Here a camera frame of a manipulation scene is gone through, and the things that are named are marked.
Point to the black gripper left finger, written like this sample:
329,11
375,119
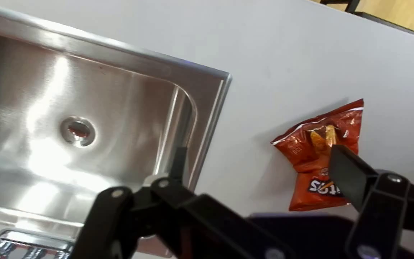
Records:
192,216

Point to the orange chips packet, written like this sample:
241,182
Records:
307,160

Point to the chrome faucet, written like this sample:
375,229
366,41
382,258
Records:
24,245

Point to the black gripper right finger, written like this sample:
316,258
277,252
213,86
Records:
355,178

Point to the stainless steel sink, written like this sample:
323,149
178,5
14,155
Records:
86,120

